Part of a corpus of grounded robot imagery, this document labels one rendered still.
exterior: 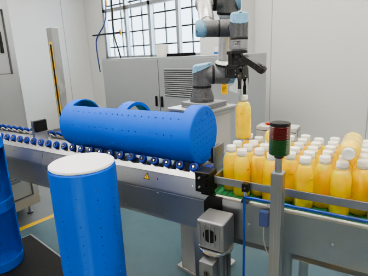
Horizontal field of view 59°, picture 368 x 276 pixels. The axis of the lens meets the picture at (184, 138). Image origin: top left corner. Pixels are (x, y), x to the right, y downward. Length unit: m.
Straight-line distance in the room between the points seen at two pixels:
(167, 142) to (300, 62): 2.92
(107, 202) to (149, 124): 0.42
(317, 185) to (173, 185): 0.65
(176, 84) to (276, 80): 1.38
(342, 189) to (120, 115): 1.06
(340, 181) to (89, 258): 1.04
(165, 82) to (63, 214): 2.51
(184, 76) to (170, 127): 2.04
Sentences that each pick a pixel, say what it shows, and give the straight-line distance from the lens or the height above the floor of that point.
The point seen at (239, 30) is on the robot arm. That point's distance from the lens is 1.42.
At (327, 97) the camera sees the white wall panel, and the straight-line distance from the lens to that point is 4.11.
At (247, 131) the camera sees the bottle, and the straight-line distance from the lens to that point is 1.46.
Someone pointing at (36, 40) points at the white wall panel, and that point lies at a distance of 6.64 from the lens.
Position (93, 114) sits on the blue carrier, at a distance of 1.81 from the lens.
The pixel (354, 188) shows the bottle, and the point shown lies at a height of 1.00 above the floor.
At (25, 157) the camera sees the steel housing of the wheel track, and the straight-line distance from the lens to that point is 2.39.
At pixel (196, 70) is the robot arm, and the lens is 1.96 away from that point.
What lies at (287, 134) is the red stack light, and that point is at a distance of 1.01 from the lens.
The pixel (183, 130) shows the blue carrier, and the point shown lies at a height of 1.14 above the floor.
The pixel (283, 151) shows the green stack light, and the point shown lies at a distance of 1.02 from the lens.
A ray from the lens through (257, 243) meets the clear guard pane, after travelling 1.32.
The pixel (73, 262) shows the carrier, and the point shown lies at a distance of 1.55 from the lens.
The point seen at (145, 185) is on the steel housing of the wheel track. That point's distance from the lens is 1.66.
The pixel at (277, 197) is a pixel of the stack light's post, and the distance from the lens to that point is 1.08.
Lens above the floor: 1.47
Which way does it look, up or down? 15 degrees down
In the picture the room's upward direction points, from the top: 2 degrees counter-clockwise
